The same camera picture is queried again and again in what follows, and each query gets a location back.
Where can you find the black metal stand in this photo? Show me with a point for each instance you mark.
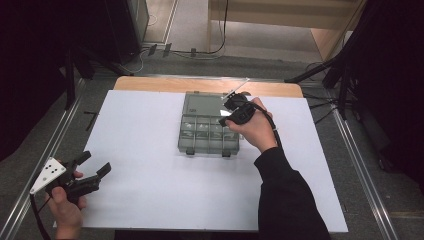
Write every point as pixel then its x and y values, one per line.
pixel 71 76
pixel 343 66

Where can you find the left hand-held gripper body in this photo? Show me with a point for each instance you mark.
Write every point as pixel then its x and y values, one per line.
pixel 80 188

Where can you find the person's left hand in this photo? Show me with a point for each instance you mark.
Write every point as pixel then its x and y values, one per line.
pixel 68 220

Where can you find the grey clear plastic organizer box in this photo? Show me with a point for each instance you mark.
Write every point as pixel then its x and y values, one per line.
pixel 203 138

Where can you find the black angled floor bracket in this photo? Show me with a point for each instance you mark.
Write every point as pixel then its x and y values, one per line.
pixel 90 118

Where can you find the aluminium floor rail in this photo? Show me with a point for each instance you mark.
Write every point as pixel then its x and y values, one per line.
pixel 50 143
pixel 363 173

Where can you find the person's right hand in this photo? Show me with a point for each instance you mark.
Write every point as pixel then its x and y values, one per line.
pixel 258 130

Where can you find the black cabinet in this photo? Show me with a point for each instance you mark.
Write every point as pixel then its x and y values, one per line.
pixel 123 26

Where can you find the white table sheet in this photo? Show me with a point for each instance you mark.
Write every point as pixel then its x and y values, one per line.
pixel 150 173

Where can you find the small black floor plug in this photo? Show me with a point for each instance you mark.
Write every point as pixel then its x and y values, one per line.
pixel 193 52

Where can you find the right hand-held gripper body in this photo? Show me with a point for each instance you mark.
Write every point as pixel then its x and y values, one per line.
pixel 245 111

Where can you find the light wooden furniture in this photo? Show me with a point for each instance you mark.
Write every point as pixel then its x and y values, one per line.
pixel 283 13

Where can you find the black curtain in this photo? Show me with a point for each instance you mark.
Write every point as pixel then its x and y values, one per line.
pixel 396 83
pixel 30 66

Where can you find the wooden table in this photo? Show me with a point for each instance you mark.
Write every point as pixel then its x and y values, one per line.
pixel 150 84

